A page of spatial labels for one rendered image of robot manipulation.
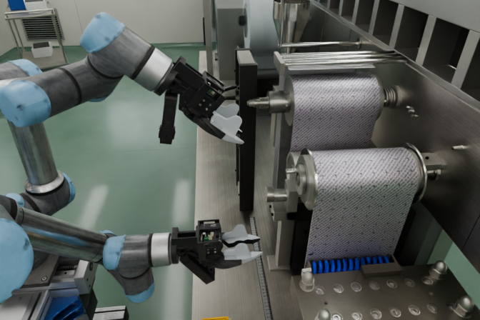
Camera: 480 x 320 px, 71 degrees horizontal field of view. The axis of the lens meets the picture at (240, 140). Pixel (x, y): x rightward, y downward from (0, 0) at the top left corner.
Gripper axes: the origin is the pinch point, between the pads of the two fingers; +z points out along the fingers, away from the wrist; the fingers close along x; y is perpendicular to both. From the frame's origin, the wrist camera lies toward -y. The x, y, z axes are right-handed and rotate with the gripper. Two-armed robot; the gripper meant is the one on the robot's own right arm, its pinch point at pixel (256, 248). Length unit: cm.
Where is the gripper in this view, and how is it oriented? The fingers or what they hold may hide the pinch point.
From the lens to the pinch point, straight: 86.9
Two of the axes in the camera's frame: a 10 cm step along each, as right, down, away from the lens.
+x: -0.9, -5.3, 8.5
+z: 10.0, -0.5, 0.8
